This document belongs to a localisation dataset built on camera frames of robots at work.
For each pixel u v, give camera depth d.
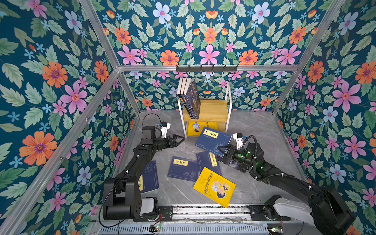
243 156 0.68
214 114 0.90
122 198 0.42
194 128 1.04
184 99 0.76
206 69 0.93
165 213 0.74
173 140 0.75
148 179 0.85
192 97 0.81
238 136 0.74
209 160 0.91
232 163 0.90
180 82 0.80
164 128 0.77
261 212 0.72
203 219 0.73
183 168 0.89
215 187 0.80
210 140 0.80
